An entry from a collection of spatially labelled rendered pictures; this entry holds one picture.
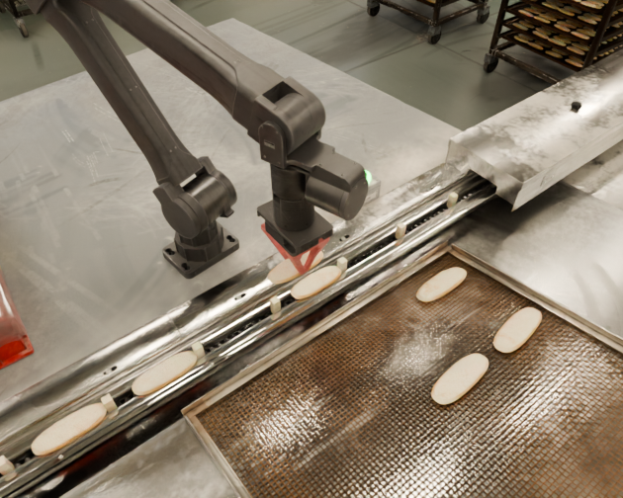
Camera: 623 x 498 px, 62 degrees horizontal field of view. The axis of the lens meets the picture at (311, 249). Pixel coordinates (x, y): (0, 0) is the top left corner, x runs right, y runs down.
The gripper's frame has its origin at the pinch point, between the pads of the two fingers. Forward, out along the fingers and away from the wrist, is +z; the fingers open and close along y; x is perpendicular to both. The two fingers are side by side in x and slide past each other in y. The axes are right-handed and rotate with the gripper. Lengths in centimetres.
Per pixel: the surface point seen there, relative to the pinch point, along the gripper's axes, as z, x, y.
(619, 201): 12, -69, -18
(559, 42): 61, -231, 87
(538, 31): 61, -234, 102
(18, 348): 8.8, 39.6, 18.2
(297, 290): 7.5, -0.2, 0.3
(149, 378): 7.4, 26.1, 0.1
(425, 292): 2.9, -13.2, -15.2
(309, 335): 4.4, 4.9, -9.6
